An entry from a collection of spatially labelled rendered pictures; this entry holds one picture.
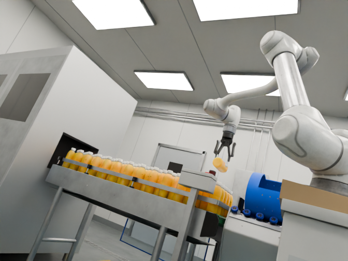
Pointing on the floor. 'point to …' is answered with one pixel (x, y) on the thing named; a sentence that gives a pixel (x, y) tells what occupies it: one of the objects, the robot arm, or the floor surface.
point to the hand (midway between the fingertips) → (221, 161)
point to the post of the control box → (185, 225)
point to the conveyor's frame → (127, 211)
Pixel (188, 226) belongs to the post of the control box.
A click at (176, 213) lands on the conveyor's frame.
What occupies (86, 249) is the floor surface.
